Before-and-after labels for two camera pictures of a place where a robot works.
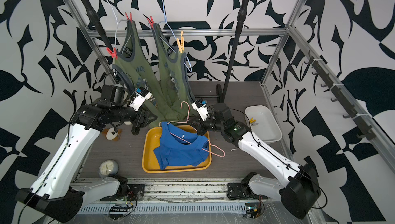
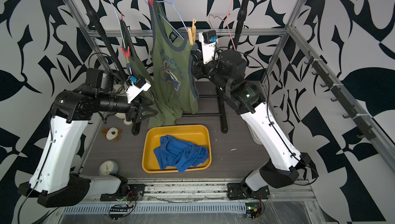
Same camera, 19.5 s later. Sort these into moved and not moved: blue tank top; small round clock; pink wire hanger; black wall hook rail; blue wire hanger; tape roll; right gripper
Moved: blue tank top; pink wire hanger; blue wire hanger; right gripper
Not moved: black wall hook rail; small round clock; tape roll
